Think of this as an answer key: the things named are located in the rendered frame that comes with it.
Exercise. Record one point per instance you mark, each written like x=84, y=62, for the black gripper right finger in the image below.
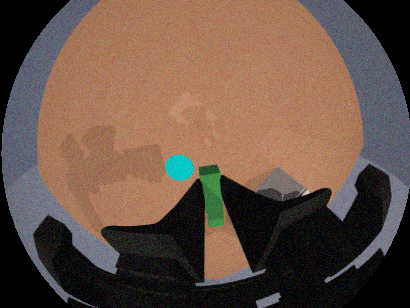
x=258, y=220

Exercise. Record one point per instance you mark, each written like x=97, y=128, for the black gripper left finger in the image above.
x=179, y=235

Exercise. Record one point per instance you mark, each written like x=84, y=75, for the green rectangular post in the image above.
x=210, y=178

